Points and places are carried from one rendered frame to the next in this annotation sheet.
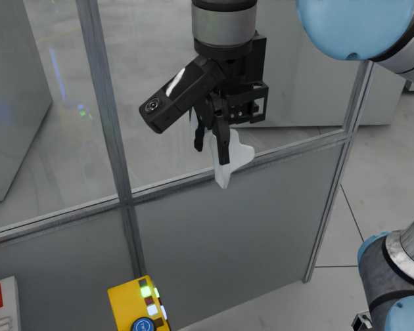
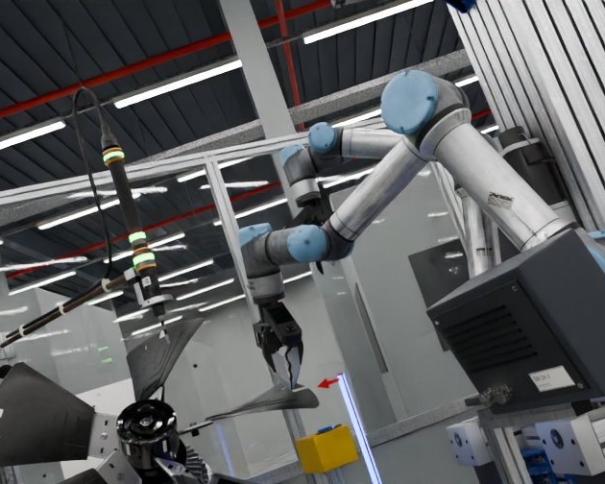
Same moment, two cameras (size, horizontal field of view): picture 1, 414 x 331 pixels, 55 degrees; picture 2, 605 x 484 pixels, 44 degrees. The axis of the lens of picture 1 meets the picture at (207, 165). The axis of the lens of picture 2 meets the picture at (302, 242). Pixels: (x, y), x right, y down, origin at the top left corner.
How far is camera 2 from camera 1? 1.71 m
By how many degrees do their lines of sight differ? 53
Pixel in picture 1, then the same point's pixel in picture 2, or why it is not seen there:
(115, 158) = not seen: hidden behind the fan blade
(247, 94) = (326, 214)
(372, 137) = not seen: outside the picture
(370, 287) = not seen: hidden behind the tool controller
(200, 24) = (295, 190)
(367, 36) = (326, 138)
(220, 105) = (314, 219)
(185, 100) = (298, 220)
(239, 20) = (308, 182)
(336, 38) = (318, 142)
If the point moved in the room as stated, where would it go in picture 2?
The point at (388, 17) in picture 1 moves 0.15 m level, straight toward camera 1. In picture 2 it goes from (327, 132) to (300, 122)
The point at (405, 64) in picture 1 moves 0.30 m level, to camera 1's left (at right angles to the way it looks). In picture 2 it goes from (347, 146) to (236, 184)
